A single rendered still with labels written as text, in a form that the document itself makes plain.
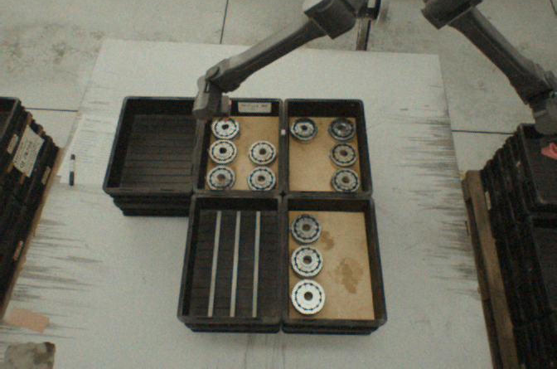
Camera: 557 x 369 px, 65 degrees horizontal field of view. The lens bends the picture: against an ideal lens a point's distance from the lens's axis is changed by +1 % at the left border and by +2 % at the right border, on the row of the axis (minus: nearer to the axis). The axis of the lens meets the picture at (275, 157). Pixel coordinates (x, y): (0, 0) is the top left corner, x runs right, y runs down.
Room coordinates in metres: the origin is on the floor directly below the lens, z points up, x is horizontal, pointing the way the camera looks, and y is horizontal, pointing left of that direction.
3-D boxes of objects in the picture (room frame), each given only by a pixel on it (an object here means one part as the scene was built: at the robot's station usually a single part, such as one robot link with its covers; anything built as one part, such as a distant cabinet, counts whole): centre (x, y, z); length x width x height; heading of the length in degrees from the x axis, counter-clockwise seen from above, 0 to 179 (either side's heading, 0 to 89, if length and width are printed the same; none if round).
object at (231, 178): (0.70, 0.19, 0.86); 0.10 x 0.10 x 0.01
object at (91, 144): (0.92, 0.74, 0.70); 0.33 x 0.23 x 0.01; 177
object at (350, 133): (0.92, -0.25, 0.86); 0.10 x 0.10 x 0.01
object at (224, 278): (0.41, 0.13, 0.87); 0.40 x 0.30 x 0.11; 179
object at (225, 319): (0.41, 0.13, 0.92); 0.40 x 0.30 x 0.02; 179
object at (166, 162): (0.81, 0.42, 0.87); 0.40 x 0.30 x 0.11; 179
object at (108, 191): (0.81, 0.42, 0.92); 0.40 x 0.30 x 0.02; 179
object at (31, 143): (1.08, 1.20, 0.41); 0.31 x 0.02 x 0.16; 176
